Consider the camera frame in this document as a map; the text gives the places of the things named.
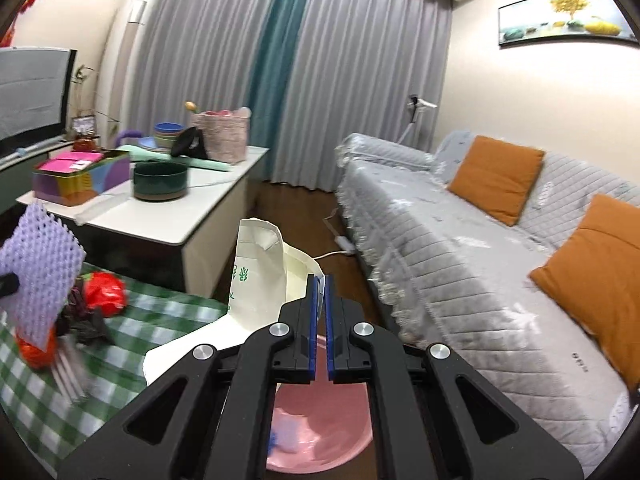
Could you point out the white coffee table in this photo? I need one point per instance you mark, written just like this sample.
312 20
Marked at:
150 220

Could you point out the grey curtain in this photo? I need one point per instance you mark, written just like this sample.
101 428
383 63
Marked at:
370 70
200 50

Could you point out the orange cushion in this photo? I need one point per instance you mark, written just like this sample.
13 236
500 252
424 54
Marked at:
600 280
497 177

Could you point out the grey quilted sofa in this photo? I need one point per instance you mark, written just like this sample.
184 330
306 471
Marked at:
425 270

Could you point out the pink patterned bag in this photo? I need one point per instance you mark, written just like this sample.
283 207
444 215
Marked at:
222 135

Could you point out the white floor stand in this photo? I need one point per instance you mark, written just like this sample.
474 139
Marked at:
414 105

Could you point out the purple plastic object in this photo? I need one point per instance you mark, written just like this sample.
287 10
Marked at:
127 134

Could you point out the stack of coloured bowls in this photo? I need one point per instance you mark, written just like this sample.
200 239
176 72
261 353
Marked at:
169 135

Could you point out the television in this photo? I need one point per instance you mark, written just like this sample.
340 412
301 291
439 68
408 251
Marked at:
30 90

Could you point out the clear plastic wrapper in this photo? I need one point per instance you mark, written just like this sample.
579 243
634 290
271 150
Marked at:
70 375

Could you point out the colourful tin box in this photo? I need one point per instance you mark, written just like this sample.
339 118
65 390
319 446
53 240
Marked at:
75 180

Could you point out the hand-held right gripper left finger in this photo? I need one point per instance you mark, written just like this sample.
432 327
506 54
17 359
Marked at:
312 327

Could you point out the teal curtain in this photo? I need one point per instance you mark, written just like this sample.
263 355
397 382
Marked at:
280 85

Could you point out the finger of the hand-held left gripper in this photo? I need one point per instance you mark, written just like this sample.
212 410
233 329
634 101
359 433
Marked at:
9 285

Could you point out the pink plastic basin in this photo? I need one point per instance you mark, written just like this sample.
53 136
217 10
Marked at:
340 435

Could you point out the white standing air conditioner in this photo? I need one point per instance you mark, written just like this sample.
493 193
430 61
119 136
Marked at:
132 35

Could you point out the red plastic wrapper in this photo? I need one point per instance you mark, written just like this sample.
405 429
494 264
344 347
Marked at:
105 292

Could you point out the framed wall picture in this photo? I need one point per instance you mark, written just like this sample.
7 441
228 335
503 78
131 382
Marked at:
565 17

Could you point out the mint green flat tray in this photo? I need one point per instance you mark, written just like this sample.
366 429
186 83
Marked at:
200 164

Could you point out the black plastic bag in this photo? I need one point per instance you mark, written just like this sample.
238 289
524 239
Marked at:
82 327

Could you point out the dark green round tin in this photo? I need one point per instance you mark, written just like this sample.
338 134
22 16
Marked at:
160 182

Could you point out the yellow round ornament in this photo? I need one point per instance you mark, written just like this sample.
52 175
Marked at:
190 106

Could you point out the green checkered tablecloth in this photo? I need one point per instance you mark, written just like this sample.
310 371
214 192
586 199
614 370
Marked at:
150 320

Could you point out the thin bamboo plant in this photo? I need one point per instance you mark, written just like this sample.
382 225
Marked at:
82 85

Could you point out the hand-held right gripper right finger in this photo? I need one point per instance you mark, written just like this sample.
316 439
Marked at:
330 332

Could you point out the purple foam net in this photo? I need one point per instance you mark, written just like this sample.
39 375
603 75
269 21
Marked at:
40 270

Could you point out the brown teapot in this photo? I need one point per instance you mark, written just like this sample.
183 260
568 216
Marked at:
86 144

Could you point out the white tote bag green print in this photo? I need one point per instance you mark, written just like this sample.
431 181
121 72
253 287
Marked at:
260 300

